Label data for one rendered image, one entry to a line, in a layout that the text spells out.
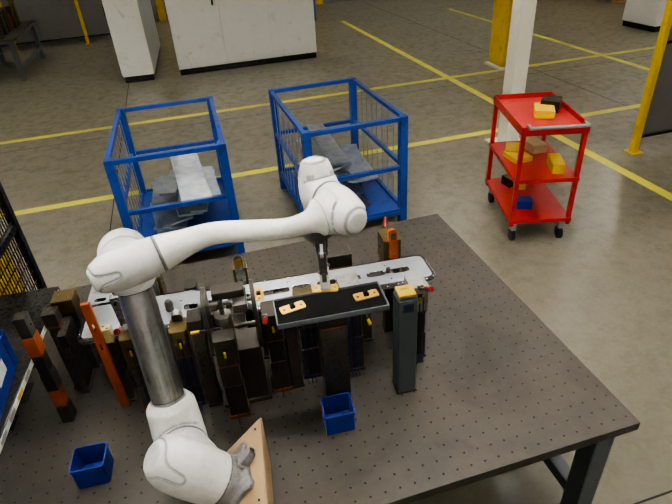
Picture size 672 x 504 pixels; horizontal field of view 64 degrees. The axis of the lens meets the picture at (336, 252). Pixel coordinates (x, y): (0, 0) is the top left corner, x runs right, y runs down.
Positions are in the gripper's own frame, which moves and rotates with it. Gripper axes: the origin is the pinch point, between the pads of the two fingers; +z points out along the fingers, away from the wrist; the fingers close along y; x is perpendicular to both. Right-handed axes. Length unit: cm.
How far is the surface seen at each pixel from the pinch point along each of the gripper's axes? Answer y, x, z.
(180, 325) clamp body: 3, 52, 19
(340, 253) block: 49, -5, 23
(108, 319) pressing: 18, 84, 26
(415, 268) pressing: 39, -36, 26
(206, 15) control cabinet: 798, 191, 35
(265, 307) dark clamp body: 9.2, 22.3, 17.8
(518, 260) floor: 183, -135, 125
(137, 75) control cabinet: 761, 314, 114
